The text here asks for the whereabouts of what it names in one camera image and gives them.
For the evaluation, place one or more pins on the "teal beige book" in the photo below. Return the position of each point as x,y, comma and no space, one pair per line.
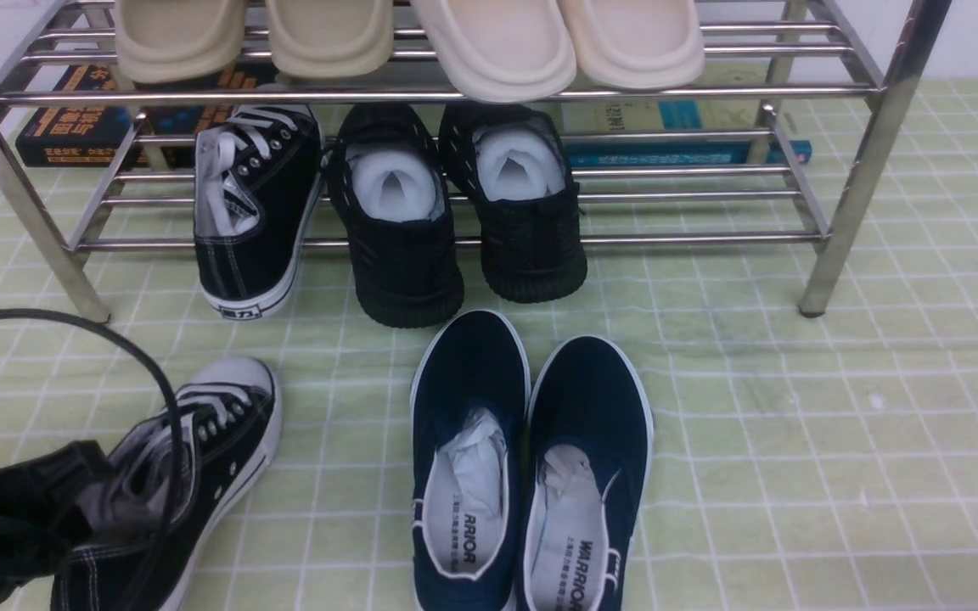
658,132

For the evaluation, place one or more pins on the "navy slip-on shoe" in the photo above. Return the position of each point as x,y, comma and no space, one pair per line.
468,408
591,436

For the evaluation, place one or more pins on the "black knit shoe left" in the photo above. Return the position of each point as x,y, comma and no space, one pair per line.
386,184

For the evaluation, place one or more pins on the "cream slipper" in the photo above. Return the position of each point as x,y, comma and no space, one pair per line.
502,52
636,45

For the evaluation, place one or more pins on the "black canvas sneaker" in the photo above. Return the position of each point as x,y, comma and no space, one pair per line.
256,182
231,416

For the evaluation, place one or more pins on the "black orange book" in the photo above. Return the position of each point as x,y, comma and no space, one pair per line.
90,136

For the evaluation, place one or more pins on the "black knit shoe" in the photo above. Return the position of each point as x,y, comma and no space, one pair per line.
508,161
386,184

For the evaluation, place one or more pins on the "navy slip-on shoe right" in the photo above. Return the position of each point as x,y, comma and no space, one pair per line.
591,436

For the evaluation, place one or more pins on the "black knit shoe right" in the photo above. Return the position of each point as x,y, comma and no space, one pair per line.
508,161

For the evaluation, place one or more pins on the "beige slipper far left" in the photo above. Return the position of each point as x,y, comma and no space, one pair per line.
165,41

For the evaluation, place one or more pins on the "beige slipper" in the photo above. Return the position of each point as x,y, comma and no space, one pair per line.
165,41
324,40

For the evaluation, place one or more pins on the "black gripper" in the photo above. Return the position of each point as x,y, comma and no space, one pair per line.
39,500

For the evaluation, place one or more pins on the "navy slip-on shoe left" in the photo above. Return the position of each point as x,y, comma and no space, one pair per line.
468,408

